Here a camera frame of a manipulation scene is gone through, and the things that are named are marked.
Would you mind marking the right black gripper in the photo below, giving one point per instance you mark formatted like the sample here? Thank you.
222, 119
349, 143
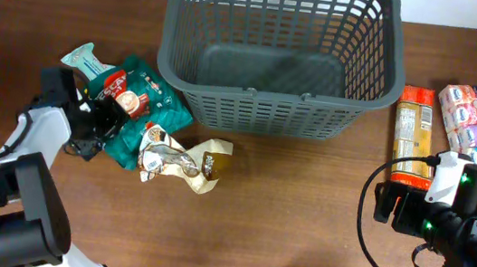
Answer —
409, 198

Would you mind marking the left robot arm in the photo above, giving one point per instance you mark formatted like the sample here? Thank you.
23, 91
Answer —
34, 228

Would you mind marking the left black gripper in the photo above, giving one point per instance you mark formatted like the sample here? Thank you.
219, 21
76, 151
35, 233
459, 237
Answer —
113, 120

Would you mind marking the green Nescafe coffee bag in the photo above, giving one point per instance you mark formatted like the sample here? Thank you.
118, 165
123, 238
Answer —
158, 103

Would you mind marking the Kleenex tissue multipack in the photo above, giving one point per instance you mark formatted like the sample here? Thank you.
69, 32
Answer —
459, 109

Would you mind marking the orange spaghetti package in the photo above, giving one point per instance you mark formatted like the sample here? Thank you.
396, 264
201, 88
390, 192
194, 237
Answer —
413, 132

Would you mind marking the teal wet wipes pack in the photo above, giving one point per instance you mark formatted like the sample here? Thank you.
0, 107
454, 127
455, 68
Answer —
85, 61

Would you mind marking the beige brown bread bag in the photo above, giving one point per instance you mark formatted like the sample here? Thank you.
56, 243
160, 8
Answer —
201, 166

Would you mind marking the grey plastic basket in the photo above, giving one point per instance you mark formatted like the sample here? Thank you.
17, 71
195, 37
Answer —
299, 68

